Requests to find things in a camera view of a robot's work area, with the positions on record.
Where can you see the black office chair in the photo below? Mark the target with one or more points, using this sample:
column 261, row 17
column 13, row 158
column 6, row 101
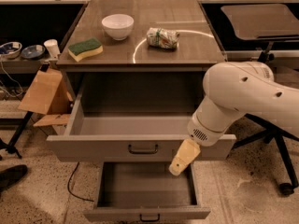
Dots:
column 269, row 23

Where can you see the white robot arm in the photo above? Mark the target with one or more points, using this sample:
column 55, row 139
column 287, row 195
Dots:
column 233, row 90

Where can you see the green yellow sponge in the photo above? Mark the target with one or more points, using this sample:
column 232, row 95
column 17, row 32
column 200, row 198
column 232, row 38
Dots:
column 85, row 49

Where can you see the white ceramic bowl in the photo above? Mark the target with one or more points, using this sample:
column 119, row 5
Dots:
column 118, row 26

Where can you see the white paper cup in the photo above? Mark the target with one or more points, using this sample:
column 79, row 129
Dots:
column 52, row 47

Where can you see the crushed green white can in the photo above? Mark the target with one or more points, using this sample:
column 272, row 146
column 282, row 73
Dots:
column 162, row 38

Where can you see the dark blue plate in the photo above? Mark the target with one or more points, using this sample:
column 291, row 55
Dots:
column 34, row 52

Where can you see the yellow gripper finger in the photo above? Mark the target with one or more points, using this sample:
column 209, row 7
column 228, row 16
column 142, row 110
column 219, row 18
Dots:
column 186, row 154

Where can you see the cardboard box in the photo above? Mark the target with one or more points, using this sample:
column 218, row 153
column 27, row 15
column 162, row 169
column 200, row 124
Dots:
column 49, row 97

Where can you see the grey bottom drawer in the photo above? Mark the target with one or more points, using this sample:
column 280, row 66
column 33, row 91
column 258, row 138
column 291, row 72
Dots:
column 146, row 192

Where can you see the grey drawer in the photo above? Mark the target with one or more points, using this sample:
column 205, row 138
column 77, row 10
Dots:
column 129, row 116
column 146, row 192

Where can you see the blue white bowl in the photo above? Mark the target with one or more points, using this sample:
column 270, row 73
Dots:
column 10, row 50

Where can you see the black shoe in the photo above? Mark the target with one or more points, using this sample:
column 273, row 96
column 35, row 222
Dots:
column 11, row 176

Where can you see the grey drawer cabinet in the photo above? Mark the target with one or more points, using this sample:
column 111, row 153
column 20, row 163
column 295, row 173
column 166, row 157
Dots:
column 197, row 46

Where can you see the black tripod stand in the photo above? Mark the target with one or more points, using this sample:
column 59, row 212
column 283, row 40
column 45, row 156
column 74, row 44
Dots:
column 20, row 124

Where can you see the grey top drawer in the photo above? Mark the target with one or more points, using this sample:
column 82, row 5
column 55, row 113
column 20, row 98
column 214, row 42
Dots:
column 129, row 116

